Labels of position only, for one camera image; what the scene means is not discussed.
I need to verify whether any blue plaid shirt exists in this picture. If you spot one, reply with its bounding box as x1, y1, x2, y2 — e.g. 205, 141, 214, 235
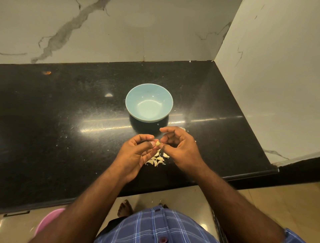
95, 205, 307, 243

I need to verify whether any black drawer handle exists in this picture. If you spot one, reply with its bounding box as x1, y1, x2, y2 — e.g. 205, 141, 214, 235
4, 210, 31, 217

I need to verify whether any light blue bowl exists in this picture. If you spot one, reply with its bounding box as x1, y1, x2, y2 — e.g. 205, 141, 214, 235
125, 83, 174, 123

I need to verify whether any person's right forearm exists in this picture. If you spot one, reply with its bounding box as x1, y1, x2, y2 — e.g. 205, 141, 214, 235
191, 161, 287, 243

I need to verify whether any pile of garlic skins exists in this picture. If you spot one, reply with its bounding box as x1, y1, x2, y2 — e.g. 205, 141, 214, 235
145, 150, 171, 168

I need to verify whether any person's left foot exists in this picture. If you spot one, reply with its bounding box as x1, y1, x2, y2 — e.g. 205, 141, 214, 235
117, 199, 134, 218

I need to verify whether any pink plastic bucket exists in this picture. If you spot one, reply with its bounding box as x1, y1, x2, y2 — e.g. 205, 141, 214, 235
34, 208, 66, 237

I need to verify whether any black cabinet trim strip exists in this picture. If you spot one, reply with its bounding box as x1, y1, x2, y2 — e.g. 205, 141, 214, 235
212, 208, 230, 243

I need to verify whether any person's left hand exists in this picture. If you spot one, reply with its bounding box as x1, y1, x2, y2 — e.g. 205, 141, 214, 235
112, 134, 161, 183

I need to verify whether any person's left forearm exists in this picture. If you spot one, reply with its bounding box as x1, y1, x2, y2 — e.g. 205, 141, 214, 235
30, 170, 132, 243

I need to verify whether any person's right hand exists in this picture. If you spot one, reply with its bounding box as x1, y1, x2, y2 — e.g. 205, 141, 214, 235
159, 126, 207, 174

